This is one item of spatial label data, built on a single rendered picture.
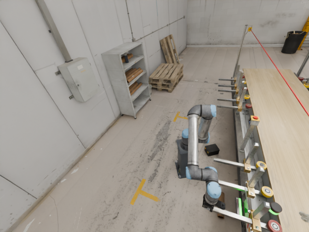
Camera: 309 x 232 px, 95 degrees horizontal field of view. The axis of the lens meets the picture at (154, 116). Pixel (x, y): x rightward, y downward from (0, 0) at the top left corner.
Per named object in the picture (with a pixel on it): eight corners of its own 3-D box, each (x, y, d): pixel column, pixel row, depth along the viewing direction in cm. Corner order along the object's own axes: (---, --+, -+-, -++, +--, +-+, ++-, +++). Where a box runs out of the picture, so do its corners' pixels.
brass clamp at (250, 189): (246, 196, 124) (248, 194, 121) (244, 182, 134) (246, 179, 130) (254, 199, 122) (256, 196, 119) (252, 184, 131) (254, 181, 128)
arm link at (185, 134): (181, 136, 201) (181, 127, 190) (194, 136, 197) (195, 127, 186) (181, 144, 189) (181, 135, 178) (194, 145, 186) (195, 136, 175)
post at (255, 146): (240, 172, 156) (254, 144, 126) (240, 170, 158) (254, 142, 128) (243, 173, 155) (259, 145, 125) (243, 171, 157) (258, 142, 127)
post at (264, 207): (244, 227, 122) (265, 206, 92) (243, 222, 125) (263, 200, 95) (248, 228, 121) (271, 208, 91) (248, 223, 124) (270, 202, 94)
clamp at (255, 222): (251, 230, 105) (253, 229, 102) (248, 211, 115) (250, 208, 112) (260, 234, 104) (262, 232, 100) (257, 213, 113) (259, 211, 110)
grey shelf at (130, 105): (121, 115, 371) (100, 54, 274) (138, 97, 431) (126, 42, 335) (135, 118, 353) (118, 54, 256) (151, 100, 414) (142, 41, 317)
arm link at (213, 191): (220, 181, 99) (223, 196, 91) (217, 189, 107) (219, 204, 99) (206, 179, 101) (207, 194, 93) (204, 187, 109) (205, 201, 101)
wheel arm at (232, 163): (213, 161, 154) (214, 159, 151) (213, 159, 156) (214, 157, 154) (260, 172, 139) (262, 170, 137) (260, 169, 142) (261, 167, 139)
